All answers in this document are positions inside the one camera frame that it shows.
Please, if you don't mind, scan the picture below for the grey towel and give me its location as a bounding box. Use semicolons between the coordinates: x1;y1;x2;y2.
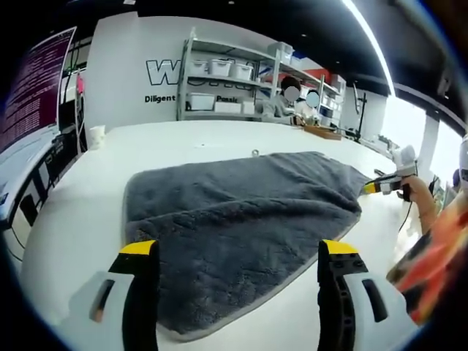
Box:
122;151;374;343

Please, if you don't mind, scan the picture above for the ceiling light strip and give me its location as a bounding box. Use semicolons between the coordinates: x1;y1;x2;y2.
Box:
341;0;398;96

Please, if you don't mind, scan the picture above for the person's right hand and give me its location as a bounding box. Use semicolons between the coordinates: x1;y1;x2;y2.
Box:
401;174;430;204

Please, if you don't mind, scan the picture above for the monitor with purple text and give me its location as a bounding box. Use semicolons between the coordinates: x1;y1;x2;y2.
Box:
0;26;78;154

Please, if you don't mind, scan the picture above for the metal shelving with white bins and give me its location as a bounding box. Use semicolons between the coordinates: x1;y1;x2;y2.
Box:
188;42;344;118

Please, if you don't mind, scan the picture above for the black pole stand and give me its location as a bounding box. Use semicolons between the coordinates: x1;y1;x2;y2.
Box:
352;82;369;142

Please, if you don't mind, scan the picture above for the wooden tray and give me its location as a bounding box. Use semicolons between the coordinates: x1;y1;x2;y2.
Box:
303;124;343;140

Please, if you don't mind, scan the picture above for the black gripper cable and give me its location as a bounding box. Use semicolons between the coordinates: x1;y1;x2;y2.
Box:
397;199;414;232

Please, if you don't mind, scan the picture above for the black printed panel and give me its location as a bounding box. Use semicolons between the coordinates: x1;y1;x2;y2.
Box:
49;133;80;180

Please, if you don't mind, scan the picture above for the white chest device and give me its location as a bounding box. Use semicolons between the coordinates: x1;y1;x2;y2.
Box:
458;135;468;191

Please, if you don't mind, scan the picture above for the white metal shelf rack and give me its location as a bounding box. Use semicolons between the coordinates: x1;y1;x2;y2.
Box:
276;54;347;127

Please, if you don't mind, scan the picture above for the white paper cup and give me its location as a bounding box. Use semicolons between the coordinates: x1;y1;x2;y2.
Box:
89;125;107;149

